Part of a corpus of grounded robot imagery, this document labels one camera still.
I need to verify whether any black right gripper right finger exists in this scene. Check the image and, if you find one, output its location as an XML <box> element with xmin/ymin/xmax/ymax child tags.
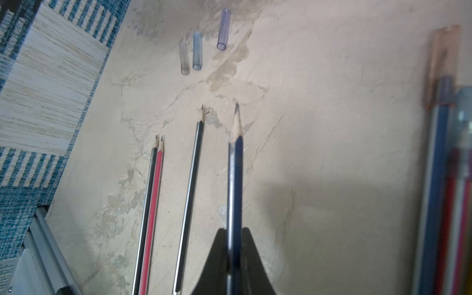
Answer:
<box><xmin>241</xmin><ymin>227</ymin><xmax>276</xmax><ymax>295</ymax></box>

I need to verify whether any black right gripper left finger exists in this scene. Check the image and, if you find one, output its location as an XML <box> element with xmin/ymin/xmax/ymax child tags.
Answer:
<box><xmin>192</xmin><ymin>229</ymin><xmax>227</xmax><ymax>295</ymax></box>

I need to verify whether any blue pencil pink cap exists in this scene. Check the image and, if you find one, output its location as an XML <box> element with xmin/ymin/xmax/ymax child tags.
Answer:
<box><xmin>226</xmin><ymin>104</ymin><xmax>243</xmax><ymax>295</ymax></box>

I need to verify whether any red striped pencil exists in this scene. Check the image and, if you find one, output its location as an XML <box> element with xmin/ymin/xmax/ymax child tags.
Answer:
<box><xmin>139</xmin><ymin>135</ymin><xmax>163</xmax><ymax>295</ymax></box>

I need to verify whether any black striped pencil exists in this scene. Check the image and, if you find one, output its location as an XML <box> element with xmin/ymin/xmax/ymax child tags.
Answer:
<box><xmin>131</xmin><ymin>135</ymin><xmax>159</xmax><ymax>295</ymax></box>
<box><xmin>172</xmin><ymin>105</ymin><xmax>205</xmax><ymax>295</ymax></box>

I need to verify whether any red pencil blue cap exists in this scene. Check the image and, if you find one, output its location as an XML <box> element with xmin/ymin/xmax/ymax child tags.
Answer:
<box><xmin>435</xmin><ymin>86</ymin><xmax>472</xmax><ymax>295</ymax></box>

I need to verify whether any blue clear pencil cap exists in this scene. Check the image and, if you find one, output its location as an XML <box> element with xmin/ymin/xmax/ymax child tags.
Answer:
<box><xmin>192</xmin><ymin>32</ymin><xmax>202</xmax><ymax>71</ymax></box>

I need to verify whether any purple clear pencil cap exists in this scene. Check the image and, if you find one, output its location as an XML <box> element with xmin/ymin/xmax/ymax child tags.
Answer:
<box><xmin>217</xmin><ymin>8</ymin><xmax>231</xmax><ymax>51</ymax></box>

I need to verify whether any blue pencil orange cap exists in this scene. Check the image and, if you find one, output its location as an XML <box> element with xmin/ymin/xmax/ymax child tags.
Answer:
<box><xmin>411</xmin><ymin>25</ymin><xmax>462</xmax><ymax>295</ymax></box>

